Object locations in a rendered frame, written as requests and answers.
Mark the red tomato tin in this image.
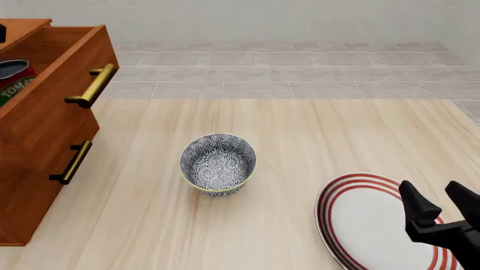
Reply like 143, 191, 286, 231
0, 58, 38, 108

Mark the grey patterned bowl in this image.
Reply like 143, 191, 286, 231
178, 132, 259, 198

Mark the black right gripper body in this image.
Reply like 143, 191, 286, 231
405, 218, 480, 270

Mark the white plate with red rings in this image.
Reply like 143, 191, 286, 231
313, 172, 463, 270

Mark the wooden cabinet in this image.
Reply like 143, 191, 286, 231
0, 18, 101, 248

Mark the long brass drawer handle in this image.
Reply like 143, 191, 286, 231
64, 63, 118, 110

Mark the wooden drawer with tin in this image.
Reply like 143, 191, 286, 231
0, 24, 121, 129

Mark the dark brass drawer handle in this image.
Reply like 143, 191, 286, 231
48, 139, 94, 186

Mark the closed wooden drawer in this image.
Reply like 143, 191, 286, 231
0, 112, 101, 198

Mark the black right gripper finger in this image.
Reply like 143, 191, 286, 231
397, 180, 444, 227
444, 180, 480, 227

